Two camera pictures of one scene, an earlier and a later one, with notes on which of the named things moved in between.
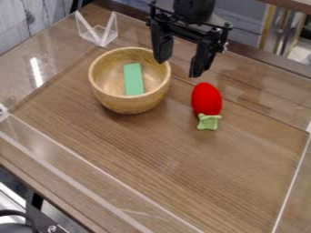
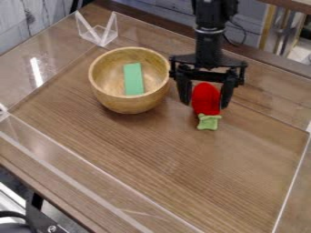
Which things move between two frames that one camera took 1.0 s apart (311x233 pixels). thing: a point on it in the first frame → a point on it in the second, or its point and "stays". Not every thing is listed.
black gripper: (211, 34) → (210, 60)
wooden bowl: (128, 79) stays
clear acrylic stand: (98, 34) stays
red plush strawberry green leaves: (207, 105) stays
